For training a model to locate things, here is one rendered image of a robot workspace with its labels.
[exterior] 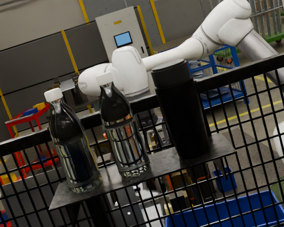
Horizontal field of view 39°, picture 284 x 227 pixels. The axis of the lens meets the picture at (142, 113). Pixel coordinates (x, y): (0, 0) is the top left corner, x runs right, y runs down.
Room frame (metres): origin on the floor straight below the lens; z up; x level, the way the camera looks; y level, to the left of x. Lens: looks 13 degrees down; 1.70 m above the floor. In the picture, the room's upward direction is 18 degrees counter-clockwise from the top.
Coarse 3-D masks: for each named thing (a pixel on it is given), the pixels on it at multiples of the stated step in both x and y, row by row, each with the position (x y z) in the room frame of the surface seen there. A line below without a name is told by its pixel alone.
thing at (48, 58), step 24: (96, 24) 9.19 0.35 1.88; (144, 24) 9.22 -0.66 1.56; (24, 48) 9.09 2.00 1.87; (48, 48) 9.12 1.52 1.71; (72, 48) 9.15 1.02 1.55; (96, 48) 9.18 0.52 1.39; (0, 72) 9.05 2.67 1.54; (24, 72) 9.08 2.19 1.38; (48, 72) 9.11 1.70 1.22; (72, 72) 9.13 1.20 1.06; (24, 96) 9.07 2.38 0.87
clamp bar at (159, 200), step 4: (148, 200) 1.39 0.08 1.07; (152, 200) 1.38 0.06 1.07; (156, 200) 1.38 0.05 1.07; (160, 200) 1.38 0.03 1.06; (164, 200) 1.38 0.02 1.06; (140, 204) 1.38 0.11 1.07; (144, 204) 1.38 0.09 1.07; (148, 204) 1.38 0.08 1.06; (152, 204) 1.38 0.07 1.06; (156, 204) 1.38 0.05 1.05
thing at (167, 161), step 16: (48, 128) 0.82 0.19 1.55; (208, 128) 0.81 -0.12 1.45; (224, 144) 0.74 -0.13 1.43; (160, 160) 0.76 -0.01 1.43; (176, 160) 0.74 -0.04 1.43; (192, 160) 0.71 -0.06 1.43; (208, 160) 0.69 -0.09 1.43; (112, 176) 0.76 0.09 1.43; (144, 176) 0.71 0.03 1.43; (160, 176) 0.69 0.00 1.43; (224, 176) 0.70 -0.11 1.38; (64, 192) 0.76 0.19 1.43; (96, 192) 0.70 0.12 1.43
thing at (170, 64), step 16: (176, 64) 0.72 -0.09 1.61; (160, 80) 0.72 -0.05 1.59; (176, 80) 0.71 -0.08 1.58; (192, 80) 0.73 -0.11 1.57; (160, 96) 0.73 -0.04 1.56; (176, 96) 0.71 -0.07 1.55; (192, 96) 0.72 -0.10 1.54; (176, 112) 0.71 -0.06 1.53; (192, 112) 0.71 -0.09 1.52; (176, 128) 0.72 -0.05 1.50; (192, 128) 0.71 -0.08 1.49; (176, 144) 0.73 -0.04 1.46; (192, 144) 0.71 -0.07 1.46; (208, 144) 0.73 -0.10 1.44
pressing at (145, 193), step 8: (144, 184) 1.72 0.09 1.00; (144, 192) 1.64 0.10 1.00; (152, 192) 1.61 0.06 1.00; (160, 192) 1.58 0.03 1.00; (152, 208) 1.47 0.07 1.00; (160, 208) 1.44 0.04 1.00; (144, 216) 1.42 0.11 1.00; (152, 216) 1.40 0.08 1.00; (160, 216) 1.38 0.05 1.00; (152, 224) 1.34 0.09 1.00; (160, 224) 1.32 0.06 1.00
